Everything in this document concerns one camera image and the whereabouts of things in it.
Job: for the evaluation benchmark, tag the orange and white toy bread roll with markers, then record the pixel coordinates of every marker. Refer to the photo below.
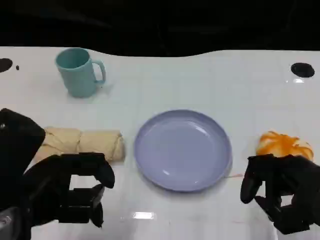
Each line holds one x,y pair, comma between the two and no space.
282,145

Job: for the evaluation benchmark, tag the pale green mug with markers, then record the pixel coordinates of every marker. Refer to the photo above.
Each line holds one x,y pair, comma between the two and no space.
77,75

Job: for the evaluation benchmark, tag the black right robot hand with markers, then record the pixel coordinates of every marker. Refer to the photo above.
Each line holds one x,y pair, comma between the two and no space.
290,185

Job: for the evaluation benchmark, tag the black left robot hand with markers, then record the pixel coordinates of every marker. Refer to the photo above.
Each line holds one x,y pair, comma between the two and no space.
50,185

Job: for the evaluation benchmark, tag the beige towel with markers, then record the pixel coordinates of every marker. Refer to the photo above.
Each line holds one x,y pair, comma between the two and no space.
85,143

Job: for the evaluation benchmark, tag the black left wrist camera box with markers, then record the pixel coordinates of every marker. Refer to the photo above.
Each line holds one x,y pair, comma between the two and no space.
17,140

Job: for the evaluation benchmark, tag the lilac plate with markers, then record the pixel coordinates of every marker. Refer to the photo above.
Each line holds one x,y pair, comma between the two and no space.
182,150

